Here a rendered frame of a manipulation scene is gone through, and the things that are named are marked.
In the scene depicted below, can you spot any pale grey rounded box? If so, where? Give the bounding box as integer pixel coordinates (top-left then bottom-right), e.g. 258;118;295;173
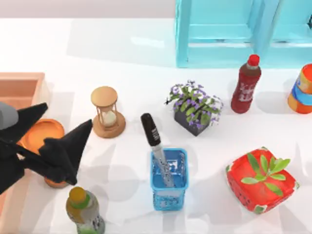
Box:
0;101;20;129

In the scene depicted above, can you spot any orange cup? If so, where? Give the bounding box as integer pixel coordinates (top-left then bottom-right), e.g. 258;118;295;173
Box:
20;118;71;189

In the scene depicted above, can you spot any salmon shallow box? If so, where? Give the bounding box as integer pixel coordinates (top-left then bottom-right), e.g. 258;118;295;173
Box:
0;72;48;234

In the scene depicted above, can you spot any wooden hourglass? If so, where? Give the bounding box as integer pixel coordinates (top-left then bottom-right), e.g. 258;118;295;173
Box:
90;86;127;139

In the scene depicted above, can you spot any green bottle with yellow cap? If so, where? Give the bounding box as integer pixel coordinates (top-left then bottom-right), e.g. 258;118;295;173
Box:
66;186;106;234

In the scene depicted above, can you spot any black marker pen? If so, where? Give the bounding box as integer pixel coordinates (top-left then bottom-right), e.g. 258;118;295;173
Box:
140;113;176;189

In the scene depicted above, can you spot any blue mesh pen holder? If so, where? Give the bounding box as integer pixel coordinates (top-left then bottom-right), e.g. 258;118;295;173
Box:
149;147;191;212

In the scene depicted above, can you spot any black pot with purple flowers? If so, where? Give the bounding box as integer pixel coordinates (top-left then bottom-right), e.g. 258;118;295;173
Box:
164;79;224;137

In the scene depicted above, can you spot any red bottle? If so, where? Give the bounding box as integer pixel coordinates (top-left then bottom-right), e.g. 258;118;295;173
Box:
230;54;262;115

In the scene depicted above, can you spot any light blue rack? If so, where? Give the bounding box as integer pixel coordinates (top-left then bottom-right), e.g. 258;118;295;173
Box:
175;0;312;69

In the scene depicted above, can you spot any red pot with green plant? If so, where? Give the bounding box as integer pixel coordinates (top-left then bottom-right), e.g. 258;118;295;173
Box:
225;146;301;215

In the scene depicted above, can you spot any orange and blue can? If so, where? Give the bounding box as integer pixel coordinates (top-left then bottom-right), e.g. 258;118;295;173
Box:
287;63;312;115

